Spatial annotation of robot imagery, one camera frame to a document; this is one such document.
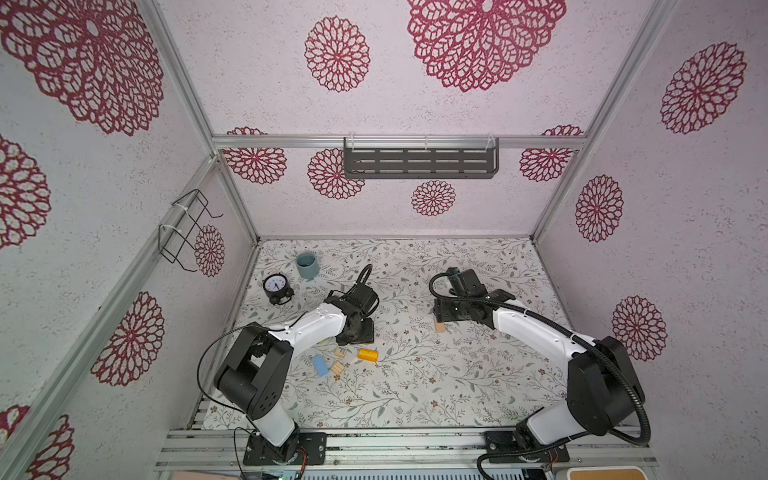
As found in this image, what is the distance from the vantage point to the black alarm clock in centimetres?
104

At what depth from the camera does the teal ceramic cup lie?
107cm

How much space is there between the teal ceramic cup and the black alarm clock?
0.07 meters
